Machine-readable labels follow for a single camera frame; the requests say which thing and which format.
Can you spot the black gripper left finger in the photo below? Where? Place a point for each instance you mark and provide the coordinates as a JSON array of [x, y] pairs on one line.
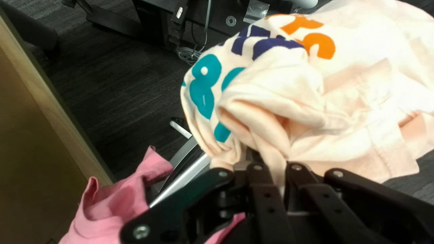
[[190, 212]]

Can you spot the peach shirt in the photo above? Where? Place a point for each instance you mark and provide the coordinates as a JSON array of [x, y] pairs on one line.
[[339, 113]]

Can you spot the pink shirt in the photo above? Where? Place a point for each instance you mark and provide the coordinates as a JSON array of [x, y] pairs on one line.
[[103, 212]]

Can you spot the grey office chair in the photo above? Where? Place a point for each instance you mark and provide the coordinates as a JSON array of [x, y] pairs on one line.
[[190, 170]]

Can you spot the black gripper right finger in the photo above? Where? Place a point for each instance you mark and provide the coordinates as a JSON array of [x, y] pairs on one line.
[[361, 212]]

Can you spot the black metal stand base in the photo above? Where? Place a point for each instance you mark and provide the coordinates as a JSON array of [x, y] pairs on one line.
[[157, 20]]

